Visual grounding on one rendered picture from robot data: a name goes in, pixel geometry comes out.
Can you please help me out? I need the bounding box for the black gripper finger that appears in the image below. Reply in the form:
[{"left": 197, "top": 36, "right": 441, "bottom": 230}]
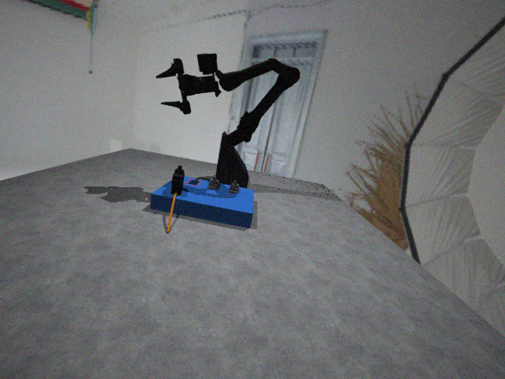
[
  {"left": 156, "top": 63, "right": 177, "bottom": 78},
  {"left": 161, "top": 101, "right": 182, "bottom": 111}
]

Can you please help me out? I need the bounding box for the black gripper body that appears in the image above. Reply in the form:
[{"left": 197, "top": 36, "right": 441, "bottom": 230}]
[{"left": 174, "top": 58, "right": 203, "bottom": 114}]

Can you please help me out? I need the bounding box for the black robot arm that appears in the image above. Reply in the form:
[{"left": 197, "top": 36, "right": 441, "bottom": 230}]
[{"left": 178, "top": 53, "right": 300, "bottom": 149}]

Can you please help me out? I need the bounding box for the blue flat square slab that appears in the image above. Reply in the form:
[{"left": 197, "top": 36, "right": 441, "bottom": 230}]
[{"left": 150, "top": 176, "right": 254, "bottom": 228}]

